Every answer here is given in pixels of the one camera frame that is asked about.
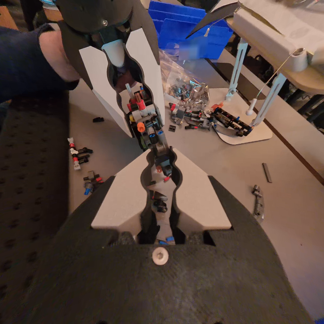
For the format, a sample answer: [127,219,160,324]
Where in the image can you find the black lego frame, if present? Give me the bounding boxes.
[211,107,254,138]

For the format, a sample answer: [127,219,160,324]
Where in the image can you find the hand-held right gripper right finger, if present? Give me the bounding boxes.
[172,146,232,244]

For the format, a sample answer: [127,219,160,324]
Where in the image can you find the dark grey flat lego tile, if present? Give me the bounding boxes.
[262,163,273,184]

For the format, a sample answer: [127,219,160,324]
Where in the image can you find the silver metal bar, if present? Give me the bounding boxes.
[225,41,249,102]
[250,73,287,127]

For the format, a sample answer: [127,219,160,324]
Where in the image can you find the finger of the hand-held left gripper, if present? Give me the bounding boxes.
[125,27,166,127]
[78,46,134,138]

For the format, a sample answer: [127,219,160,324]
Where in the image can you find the clear bag of lego parts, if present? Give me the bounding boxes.
[159,49,211,107]

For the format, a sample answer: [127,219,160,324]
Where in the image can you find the grey lego assembly red axles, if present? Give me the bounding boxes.
[169,102,216,131]

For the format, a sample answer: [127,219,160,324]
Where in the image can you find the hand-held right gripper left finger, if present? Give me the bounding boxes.
[91,149,153,244]

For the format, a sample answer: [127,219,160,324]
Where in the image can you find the dark chair frames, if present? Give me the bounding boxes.
[286,85,324,127]

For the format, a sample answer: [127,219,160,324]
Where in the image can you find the blue plastic bin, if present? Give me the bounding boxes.
[148,0,234,60]

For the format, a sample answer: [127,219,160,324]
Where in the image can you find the person's left forearm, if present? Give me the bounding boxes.
[0,23,80,103]

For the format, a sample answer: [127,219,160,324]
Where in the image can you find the black lego axle assembly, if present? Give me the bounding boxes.
[67,137,94,171]

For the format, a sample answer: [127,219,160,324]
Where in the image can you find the dark grey curved lego panel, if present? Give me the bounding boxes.
[213,124,244,138]

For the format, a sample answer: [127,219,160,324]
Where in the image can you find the lego car chassis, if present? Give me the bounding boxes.
[125,83,177,183]

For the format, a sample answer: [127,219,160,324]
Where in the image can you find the grey curved lego chain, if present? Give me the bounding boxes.
[252,184,265,224]

